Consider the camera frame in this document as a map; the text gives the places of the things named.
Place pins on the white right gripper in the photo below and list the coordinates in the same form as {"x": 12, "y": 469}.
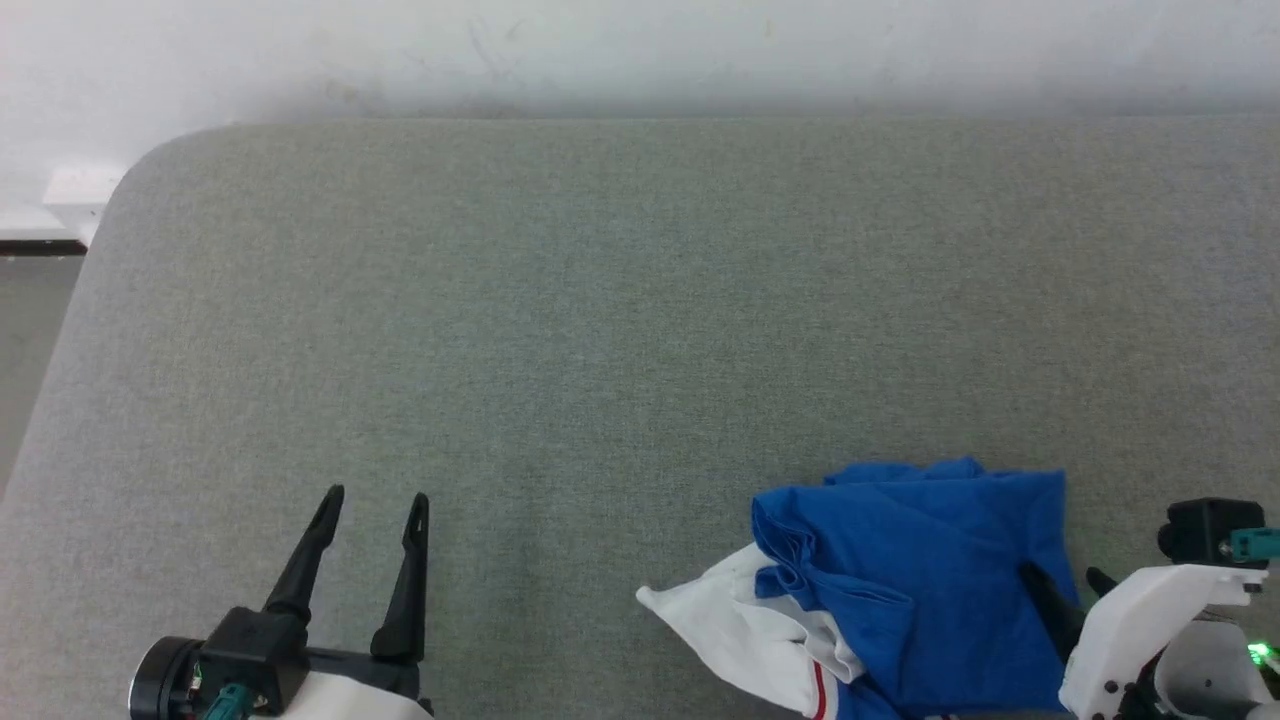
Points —
{"x": 1130, "y": 630}

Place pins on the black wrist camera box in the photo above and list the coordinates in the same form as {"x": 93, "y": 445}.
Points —
{"x": 1200, "y": 530}
{"x": 255, "y": 650}

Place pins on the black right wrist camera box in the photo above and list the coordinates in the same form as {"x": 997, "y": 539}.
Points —
{"x": 1200, "y": 530}

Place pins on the blue white sports jersey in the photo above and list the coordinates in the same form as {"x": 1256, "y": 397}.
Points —
{"x": 930, "y": 560}

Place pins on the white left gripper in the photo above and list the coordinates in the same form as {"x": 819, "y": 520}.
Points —
{"x": 350, "y": 695}

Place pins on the dark baseboard strip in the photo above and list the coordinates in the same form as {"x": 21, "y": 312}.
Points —
{"x": 40, "y": 247}

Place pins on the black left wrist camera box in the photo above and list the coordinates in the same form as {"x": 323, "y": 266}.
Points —
{"x": 255, "y": 650}

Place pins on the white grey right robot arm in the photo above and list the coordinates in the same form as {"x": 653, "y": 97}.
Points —
{"x": 1210, "y": 680}

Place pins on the grey fabric sofa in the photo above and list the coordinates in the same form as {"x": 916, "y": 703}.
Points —
{"x": 600, "y": 350}

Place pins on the black cylindrical left wrist module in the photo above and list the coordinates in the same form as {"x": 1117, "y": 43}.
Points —
{"x": 160, "y": 680}

